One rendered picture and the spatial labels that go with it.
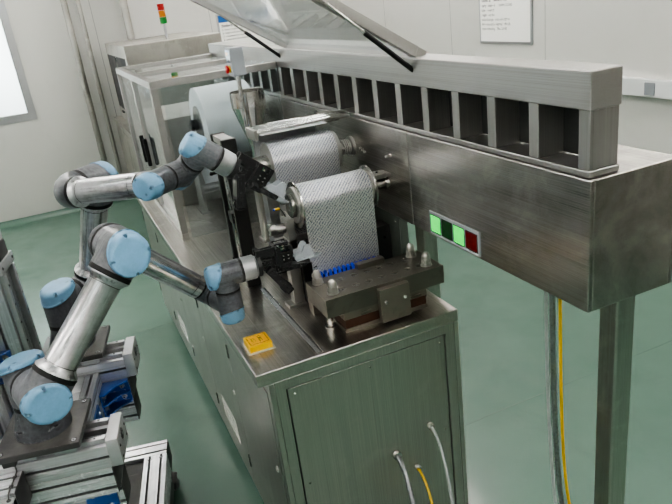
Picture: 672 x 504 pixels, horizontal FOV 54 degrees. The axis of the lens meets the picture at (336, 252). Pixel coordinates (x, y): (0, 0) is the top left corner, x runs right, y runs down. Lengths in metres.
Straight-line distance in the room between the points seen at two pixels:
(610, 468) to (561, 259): 0.67
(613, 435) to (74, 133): 6.40
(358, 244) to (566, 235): 0.81
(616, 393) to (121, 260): 1.30
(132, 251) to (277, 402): 0.58
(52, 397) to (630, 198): 1.43
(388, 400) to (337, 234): 0.54
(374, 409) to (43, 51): 5.93
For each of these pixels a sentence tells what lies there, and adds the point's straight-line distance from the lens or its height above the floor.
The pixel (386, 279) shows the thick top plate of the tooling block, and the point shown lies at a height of 1.03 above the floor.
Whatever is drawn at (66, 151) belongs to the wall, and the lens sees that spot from 7.47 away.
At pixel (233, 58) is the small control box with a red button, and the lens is 2.48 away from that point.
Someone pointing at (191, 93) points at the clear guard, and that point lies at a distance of 2.92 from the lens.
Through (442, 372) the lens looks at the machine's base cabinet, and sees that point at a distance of 2.14.
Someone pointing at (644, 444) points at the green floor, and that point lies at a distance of 3.05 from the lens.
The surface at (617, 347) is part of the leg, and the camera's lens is 1.76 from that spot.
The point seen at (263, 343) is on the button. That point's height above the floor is 0.92.
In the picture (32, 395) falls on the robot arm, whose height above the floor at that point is 1.03.
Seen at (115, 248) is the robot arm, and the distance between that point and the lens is 1.75.
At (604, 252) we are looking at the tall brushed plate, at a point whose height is 1.27.
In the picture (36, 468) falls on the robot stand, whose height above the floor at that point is 0.73.
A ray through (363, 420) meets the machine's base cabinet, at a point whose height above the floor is 0.63.
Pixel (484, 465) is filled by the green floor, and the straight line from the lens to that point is 2.87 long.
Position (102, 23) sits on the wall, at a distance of 7.40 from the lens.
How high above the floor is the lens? 1.85
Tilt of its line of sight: 22 degrees down
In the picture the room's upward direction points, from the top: 7 degrees counter-clockwise
